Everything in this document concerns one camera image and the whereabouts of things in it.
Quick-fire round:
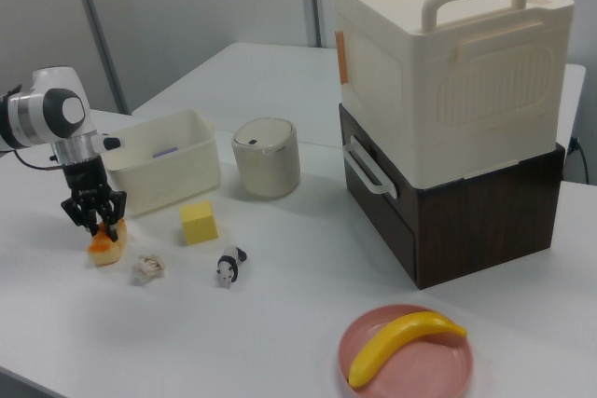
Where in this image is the white plastic basket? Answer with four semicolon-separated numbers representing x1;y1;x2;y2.
100;108;221;218

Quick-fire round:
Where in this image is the crumpled white paper ball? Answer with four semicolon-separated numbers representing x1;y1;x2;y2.
132;253;167;285

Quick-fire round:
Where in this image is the pink plate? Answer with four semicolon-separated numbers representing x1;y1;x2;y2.
338;304;475;398

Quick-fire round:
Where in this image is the cream mini trash can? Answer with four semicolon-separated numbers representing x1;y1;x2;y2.
231;117;301;199

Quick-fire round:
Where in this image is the yellow toy banana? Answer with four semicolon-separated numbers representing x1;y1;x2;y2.
348;310;468;389

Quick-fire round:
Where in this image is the yellow foam cube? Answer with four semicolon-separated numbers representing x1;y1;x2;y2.
180;200;219;246

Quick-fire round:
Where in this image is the black wall cable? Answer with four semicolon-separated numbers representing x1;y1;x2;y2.
566;136;589;183

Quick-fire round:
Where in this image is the dark brown wooden drawer box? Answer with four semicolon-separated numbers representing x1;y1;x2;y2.
338;103;566;291

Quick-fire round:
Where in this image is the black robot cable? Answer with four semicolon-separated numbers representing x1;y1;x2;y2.
0;148;64;171

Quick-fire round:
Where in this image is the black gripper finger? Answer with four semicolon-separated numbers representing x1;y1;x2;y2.
98;189;128;241
60;191;98;237

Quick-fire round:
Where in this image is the orange latch strip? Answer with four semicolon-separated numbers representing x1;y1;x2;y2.
335;30;349;87

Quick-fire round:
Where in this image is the toy panda figure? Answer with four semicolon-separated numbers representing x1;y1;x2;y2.
215;245;248;291

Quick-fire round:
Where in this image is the toy bread loaf orange crust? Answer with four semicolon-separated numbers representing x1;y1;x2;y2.
88;218;130;268

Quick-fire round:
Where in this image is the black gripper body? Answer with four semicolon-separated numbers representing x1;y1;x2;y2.
62;158;112;201

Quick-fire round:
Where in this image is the white drawer handle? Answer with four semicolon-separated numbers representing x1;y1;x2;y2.
342;134;398;199

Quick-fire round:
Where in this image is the cream plastic storage box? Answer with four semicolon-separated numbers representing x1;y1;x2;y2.
330;0;576;192

